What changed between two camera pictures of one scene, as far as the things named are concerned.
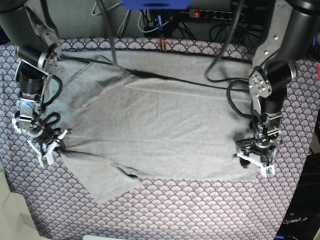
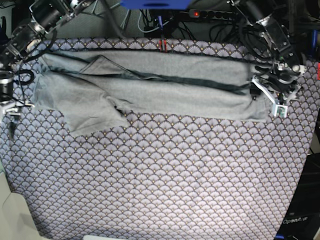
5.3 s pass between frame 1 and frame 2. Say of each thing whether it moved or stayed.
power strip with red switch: stayed
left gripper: moved
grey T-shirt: moved
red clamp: stayed
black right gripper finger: moved
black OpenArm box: stayed
